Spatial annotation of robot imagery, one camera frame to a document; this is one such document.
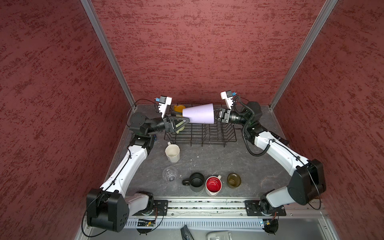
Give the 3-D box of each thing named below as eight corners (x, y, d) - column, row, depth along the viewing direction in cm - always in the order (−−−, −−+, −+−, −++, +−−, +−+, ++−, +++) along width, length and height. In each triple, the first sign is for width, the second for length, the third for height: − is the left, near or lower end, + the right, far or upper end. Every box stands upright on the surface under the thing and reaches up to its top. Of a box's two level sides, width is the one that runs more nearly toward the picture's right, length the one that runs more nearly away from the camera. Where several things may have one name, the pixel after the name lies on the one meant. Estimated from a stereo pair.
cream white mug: (167, 163, 91) (164, 156, 83) (168, 150, 97) (166, 141, 89) (179, 163, 91) (178, 156, 83) (180, 150, 97) (179, 141, 89)
